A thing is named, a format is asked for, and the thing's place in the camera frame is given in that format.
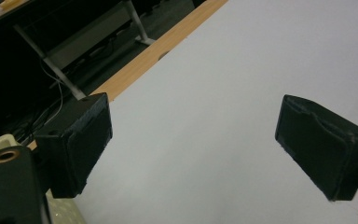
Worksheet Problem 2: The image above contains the black floor cables bundle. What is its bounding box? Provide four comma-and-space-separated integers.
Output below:
10, 90, 68, 145

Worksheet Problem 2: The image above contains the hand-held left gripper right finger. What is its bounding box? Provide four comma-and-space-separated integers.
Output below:
274, 94, 358, 224

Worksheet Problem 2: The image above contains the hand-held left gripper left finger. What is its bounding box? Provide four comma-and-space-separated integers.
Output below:
0, 92, 114, 224

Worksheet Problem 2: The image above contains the white metal stand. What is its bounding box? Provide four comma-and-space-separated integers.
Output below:
0, 0, 157, 101

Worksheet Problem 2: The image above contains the white sheet table cover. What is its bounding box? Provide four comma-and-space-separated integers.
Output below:
74, 0, 358, 224

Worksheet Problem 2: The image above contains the white cable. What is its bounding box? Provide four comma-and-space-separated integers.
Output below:
39, 59, 65, 126

